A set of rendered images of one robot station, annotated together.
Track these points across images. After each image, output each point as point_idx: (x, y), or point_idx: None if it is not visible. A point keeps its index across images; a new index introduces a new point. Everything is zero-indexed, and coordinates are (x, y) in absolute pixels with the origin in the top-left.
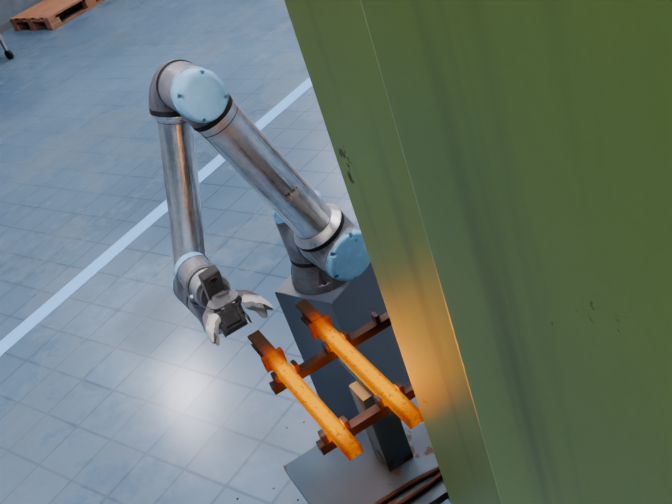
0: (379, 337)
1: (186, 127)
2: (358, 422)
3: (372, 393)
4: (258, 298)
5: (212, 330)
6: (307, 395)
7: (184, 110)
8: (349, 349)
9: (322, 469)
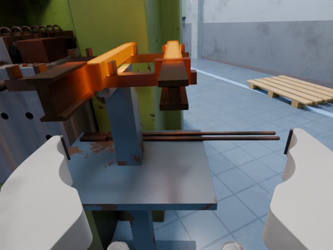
0: None
1: None
2: (156, 53)
3: (127, 70)
4: (28, 169)
5: (302, 139)
6: (172, 48)
7: None
8: (105, 55)
9: (183, 178)
